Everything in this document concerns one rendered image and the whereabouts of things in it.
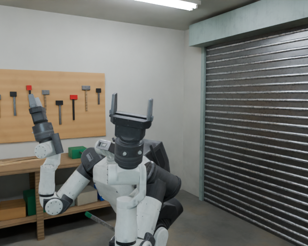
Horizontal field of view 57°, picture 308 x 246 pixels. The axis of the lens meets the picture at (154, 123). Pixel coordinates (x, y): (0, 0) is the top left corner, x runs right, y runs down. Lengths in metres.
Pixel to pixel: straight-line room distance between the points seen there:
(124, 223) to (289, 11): 2.74
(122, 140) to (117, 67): 3.48
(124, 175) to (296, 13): 2.63
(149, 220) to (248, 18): 2.90
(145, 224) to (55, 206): 0.53
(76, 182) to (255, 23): 2.68
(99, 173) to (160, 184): 0.32
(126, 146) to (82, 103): 3.26
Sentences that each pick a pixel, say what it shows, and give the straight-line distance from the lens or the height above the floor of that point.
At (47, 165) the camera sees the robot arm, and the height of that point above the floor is 1.30.
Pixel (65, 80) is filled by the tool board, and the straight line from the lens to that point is 4.02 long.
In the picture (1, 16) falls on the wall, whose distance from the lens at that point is 4.04.
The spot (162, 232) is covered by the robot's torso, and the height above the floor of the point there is 0.99.
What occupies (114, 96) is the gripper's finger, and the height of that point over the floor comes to 1.63.
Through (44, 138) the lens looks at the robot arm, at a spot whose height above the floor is 1.44.
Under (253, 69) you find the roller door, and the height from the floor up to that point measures 1.95.
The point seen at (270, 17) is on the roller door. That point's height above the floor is 2.44.
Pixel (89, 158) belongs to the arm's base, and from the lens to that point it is 1.41.
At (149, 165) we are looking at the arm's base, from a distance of 1.09.
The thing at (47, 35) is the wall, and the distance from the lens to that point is 4.06.
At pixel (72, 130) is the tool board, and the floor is 1.16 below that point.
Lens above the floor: 1.63
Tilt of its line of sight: 5 degrees down
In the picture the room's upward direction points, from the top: straight up
